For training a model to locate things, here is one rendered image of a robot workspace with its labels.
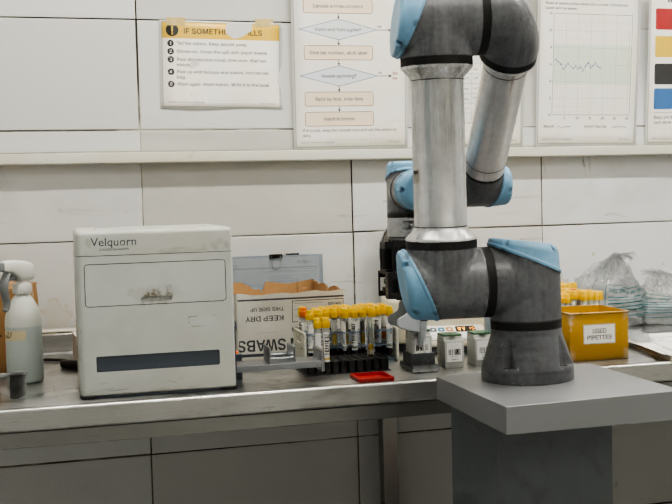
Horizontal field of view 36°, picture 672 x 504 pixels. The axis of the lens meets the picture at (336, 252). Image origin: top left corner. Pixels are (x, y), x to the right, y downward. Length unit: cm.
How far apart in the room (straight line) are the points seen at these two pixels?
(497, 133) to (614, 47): 111
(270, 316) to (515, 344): 71
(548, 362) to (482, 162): 41
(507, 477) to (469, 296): 29
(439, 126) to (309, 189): 98
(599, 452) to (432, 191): 49
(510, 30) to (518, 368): 53
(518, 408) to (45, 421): 82
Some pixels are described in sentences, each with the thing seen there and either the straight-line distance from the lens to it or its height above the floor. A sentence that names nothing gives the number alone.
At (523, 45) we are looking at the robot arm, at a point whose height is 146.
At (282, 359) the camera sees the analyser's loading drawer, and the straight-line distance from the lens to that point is 197.
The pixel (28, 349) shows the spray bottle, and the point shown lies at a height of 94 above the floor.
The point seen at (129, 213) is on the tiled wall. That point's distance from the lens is 253.
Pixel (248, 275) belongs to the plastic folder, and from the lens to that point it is 254.
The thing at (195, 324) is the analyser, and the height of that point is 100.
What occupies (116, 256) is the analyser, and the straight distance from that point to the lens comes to 189.
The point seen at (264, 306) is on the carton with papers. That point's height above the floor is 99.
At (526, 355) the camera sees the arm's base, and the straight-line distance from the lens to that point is 169.
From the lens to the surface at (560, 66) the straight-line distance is 284.
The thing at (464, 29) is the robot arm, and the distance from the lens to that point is 167.
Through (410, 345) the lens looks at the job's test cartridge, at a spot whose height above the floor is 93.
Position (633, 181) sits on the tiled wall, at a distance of 294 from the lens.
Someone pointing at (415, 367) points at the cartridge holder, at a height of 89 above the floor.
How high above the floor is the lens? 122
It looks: 3 degrees down
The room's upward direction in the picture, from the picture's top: 1 degrees counter-clockwise
